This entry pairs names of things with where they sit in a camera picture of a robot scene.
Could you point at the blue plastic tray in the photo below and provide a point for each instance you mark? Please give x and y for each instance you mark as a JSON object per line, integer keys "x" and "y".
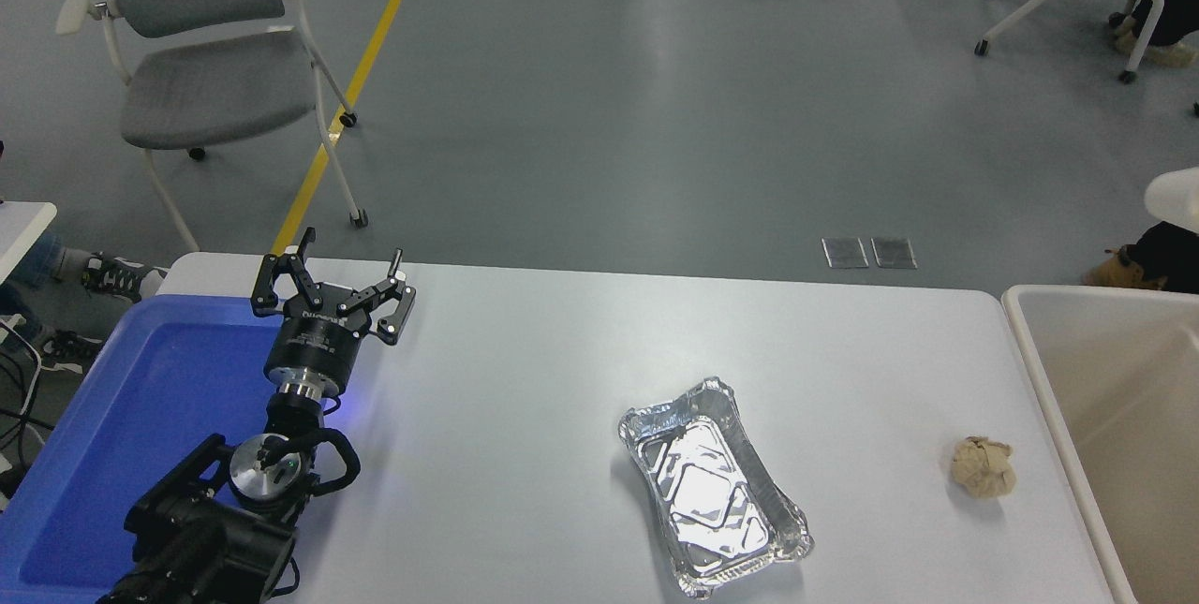
{"x": 140, "y": 417}

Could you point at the metal floor plate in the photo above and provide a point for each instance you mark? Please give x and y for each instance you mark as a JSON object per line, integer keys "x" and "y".
{"x": 846, "y": 253}
{"x": 894, "y": 253}

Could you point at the crumpled tan paper ball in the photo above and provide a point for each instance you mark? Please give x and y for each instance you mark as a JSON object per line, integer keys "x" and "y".
{"x": 982, "y": 465}

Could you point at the standing person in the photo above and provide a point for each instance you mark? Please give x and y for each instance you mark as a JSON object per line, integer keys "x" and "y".
{"x": 1171, "y": 257}

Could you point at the small white table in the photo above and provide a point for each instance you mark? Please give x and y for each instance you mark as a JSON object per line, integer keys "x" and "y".
{"x": 19, "y": 229}

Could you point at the person with patterned shoes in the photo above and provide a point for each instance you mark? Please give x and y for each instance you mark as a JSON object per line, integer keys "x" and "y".
{"x": 117, "y": 274}

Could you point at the silver foil tray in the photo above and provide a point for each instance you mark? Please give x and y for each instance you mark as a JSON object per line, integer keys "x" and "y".
{"x": 703, "y": 492}

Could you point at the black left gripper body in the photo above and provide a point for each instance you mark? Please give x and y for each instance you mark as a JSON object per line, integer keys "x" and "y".
{"x": 314, "y": 346}

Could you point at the grey chair with armrests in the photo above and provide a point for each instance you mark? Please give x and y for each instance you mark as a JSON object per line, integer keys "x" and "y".
{"x": 215, "y": 84}

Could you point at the white rounded shell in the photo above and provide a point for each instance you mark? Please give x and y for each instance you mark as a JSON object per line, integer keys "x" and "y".
{"x": 1178, "y": 199}

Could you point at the large pale bin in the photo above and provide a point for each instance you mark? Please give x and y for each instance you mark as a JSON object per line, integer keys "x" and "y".
{"x": 1124, "y": 417}

